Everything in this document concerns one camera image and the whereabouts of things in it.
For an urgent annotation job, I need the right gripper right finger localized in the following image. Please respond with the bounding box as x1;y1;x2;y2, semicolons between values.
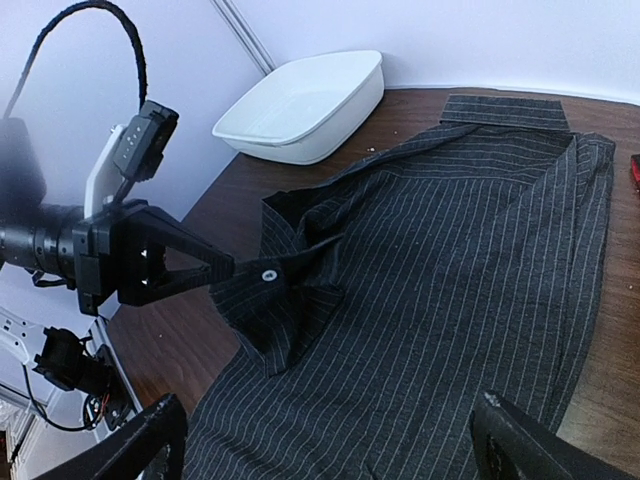
469;390;632;480

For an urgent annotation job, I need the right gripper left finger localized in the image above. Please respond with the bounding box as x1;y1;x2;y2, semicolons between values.
40;394;187;480

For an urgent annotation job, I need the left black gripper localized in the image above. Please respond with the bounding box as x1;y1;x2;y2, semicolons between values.
72;200;235;315

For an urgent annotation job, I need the black pinstriped long sleeve shirt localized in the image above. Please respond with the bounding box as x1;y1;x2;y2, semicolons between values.
183;95;615;479

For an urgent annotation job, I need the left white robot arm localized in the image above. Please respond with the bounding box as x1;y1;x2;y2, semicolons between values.
1;118;234;315

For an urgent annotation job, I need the white plastic tub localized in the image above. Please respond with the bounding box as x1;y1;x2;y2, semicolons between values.
212;50;385;166

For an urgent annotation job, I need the red black folded shirt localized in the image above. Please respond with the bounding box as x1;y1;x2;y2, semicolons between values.
630;154;640;193

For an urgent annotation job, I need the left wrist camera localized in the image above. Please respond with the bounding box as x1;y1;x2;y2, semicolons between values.
84;100;179;219

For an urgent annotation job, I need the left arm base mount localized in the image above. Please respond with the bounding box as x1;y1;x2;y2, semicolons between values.
31;327;134;433

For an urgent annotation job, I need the front aluminium rail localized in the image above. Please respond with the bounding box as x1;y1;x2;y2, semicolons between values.
1;307;110;479

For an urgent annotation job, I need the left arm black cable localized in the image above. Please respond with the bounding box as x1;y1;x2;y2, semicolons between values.
3;0;150;121

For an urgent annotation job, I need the left aluminium frame post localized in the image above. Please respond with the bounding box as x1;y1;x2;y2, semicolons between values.
210;0;276;75

